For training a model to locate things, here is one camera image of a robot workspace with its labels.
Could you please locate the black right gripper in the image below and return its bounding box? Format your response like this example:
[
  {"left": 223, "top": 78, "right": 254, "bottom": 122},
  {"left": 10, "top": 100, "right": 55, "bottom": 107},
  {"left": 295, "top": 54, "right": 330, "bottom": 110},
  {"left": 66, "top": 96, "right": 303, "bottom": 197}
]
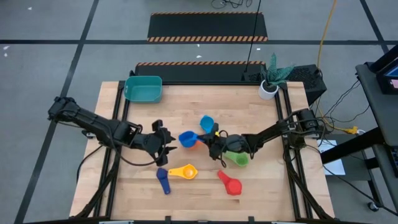
[{"left": 198, "top": 123, "right": 249, "bottom": 161}]

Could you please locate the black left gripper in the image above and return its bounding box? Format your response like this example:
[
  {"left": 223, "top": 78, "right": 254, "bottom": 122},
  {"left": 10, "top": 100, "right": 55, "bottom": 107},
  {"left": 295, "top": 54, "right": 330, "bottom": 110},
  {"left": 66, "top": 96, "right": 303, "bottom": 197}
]
[{"left": 133, "top": 119, "right": 178, "bottom": 167}]

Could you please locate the light blue measuring cup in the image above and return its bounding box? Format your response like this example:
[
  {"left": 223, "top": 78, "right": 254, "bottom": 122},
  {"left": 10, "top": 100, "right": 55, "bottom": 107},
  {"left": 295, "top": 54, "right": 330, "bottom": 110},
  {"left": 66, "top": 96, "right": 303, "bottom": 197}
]
[{"left": 199, "top": 114, "right": 216, "bottom": 134}]

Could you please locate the dark blue measuring cup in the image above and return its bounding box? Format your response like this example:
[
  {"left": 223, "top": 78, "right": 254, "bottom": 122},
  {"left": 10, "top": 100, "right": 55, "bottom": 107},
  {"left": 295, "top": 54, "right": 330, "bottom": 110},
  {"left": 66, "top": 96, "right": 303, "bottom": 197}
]
[{"left": 155, "top": 167, "right": 171, "bottom": 195}]

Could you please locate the yellow measuring cup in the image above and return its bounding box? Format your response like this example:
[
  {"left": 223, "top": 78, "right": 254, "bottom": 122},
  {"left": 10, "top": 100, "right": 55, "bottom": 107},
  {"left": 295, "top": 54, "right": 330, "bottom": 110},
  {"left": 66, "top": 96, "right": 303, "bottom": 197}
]
[{"left": 168, "top": 164, "right": 198, "bottom": 180}]

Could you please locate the green measuring cup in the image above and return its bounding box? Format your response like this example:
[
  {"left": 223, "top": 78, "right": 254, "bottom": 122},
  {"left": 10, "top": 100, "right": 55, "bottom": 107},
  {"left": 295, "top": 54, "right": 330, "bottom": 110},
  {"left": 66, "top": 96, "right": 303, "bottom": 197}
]
[{"left": 223, "top": 151, "right": 249, "bottom": 168}]

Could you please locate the red measuring cup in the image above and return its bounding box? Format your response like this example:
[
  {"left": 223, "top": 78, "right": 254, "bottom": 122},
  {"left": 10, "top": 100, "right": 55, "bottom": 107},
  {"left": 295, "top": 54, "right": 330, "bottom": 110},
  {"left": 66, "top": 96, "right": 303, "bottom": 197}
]
[{"left": 216, "top": 169, "right": 243, "bottom": 196}]

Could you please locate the teal plastic basket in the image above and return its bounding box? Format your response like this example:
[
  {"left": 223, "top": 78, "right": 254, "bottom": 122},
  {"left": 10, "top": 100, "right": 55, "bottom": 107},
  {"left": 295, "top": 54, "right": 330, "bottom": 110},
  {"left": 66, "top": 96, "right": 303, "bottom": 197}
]
[{"left": 124, "top": 75, "right": 163, "bottom": 104}]

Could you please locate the black hazard-striped floor mat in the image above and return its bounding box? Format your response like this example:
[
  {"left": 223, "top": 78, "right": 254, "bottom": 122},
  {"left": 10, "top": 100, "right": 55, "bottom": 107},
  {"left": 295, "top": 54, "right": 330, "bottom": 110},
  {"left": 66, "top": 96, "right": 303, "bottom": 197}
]
[
  {"left": 147, "top": 11, "right": 269, "bottom": 43},
  {"left": 133, "top": 60, "right": 268, "bottom": 85}
]

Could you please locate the green plant in white pot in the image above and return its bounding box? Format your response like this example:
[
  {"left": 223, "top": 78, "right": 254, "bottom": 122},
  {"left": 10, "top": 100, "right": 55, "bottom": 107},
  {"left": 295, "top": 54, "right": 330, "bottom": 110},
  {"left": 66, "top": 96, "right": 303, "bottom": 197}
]
[{"left": 258, "top": 52, "right": 295, "bottom": 101}]

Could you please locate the black computer case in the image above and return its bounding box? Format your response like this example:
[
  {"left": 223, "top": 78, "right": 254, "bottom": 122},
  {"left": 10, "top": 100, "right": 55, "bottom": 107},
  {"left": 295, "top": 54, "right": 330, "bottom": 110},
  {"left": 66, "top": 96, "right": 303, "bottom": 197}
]
[{"left": 284, "top": 64, "right": 328, "bottom": 106}]

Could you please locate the white paper sheet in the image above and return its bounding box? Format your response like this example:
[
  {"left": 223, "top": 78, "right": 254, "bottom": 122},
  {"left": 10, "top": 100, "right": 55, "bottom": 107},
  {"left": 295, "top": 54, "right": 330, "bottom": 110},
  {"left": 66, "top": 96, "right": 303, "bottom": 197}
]
[{"left": 317, "top": 139, "right": 346, "bottom": 177}]

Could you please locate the dark grey rolling desk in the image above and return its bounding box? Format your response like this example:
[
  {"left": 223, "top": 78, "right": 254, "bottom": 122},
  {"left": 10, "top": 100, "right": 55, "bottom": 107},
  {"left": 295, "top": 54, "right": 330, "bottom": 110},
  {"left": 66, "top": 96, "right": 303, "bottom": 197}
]
[{"left": 320, "top": 62, "right": 398, "bottom": 215}]

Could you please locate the black laptop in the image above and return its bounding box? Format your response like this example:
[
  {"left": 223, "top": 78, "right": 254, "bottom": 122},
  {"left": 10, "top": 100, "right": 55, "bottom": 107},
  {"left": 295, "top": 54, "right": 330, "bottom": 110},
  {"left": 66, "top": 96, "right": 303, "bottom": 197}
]
[{"left": 369, "top": 45, "right": 398, "bottom": 96}]

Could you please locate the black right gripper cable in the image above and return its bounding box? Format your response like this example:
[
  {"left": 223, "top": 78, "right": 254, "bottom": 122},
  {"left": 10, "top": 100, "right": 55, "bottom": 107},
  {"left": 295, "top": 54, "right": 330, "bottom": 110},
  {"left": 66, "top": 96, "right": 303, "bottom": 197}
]
[{"left": 216, "top": 129, "right": 229, "bottom": 169}]

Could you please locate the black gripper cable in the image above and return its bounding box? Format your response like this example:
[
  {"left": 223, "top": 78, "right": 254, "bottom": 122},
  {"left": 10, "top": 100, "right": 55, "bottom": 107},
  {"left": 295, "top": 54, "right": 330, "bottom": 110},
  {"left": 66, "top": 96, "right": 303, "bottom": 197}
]
[
  {"left": 118, "top": 146, "right": 165, "bottom": 167},
  {"left": 216, "top": 129, "right": 229, "bottom": 169}
]

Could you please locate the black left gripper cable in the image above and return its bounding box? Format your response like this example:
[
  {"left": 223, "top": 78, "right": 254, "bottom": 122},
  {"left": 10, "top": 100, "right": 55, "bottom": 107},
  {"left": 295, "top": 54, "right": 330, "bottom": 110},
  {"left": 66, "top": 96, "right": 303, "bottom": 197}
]
[{"left": 118, "top": 146, "right": 165, "bottom": 167}]

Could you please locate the black aluminium table frame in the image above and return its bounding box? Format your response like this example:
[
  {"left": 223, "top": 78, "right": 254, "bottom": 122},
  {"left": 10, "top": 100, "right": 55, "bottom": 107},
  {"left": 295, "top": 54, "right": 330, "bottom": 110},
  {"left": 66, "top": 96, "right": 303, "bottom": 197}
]
[{"left": 70, "top": 80, "right": 336, "bottom": 224}]

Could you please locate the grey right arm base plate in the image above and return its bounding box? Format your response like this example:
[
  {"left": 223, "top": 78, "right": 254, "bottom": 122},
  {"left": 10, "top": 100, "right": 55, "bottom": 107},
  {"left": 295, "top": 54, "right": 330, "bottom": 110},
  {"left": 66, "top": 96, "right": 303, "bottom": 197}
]
[{"left": 281, "top": 126, "right": 321, "bottom": 139}]

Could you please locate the black left arm base cable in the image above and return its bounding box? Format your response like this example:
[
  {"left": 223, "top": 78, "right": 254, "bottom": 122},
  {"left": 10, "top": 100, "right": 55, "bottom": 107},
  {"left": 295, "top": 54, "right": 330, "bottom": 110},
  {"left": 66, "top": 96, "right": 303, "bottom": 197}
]
[{"left": 76, "top": 144, "right": 106, "bottom": 184}]

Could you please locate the black power cable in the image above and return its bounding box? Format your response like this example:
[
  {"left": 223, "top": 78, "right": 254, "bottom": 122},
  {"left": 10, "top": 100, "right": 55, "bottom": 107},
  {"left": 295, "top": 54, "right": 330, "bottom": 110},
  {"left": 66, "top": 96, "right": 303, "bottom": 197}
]
[{"left": 245, "top": 0, "right": 262, "bottom": 74}]

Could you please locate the coiled black floor cable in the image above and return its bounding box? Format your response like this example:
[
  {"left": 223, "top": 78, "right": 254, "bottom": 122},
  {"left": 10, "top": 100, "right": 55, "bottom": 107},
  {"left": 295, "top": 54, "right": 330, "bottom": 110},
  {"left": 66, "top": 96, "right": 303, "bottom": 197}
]
[{"left": 211, "top": 0, "right": 253, "bottom": 9}]

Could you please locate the black desk cable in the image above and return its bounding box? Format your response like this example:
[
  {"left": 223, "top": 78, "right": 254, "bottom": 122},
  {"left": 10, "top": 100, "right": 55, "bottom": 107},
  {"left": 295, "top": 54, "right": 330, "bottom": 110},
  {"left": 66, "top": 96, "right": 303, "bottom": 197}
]
[{"left": 312, "top": 79, "right": 361, "bottom": 125}]

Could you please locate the yellow extension cable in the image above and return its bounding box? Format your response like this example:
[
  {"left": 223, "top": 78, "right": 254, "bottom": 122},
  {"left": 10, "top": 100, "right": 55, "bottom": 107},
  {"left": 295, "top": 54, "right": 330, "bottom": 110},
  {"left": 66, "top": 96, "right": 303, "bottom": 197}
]
[{"left": 315, "top": 0, "right": 359, "bottom": 135}]

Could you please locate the long black floor cable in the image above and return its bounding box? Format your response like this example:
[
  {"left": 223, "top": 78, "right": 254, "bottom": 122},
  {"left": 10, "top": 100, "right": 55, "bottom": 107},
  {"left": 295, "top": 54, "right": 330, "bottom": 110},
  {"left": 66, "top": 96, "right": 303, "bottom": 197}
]
[{"left": 323, "top": 164, "right": 398, "bottom": 217}]

